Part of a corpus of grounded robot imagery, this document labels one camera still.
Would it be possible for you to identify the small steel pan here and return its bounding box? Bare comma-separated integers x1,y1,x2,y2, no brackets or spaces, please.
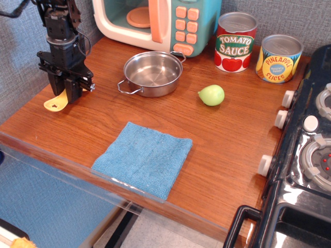
117,51,187,98

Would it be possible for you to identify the orange object bottom left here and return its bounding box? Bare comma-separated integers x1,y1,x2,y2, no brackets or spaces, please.
10,238,37,248

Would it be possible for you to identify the blue folded cloth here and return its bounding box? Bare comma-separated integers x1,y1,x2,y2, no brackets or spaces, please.
92,122,192,202

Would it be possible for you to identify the toy microwave oven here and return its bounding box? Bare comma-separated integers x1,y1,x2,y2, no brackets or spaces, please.
92,1,222,57

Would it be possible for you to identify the pineapple slices can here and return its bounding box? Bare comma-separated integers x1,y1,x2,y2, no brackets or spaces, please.
255,34,304,84

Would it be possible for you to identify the black toy stove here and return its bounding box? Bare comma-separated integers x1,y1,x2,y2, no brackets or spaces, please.
224,45,330,247

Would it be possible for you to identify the yellow dish brush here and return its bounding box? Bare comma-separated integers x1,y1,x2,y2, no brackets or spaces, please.
43,87,88,113

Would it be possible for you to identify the green toy pear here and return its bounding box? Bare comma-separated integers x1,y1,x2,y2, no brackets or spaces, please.
198,85,225,106

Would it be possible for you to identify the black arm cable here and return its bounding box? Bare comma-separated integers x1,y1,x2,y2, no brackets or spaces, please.
0,0,93,57

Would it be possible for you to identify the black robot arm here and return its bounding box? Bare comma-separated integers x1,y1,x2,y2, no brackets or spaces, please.
34,1,95,103

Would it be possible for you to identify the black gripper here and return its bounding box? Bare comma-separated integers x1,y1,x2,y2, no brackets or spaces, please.
37,38,95,103

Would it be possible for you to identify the tomato sauce can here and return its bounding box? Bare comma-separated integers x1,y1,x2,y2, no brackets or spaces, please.
214,12,258,73

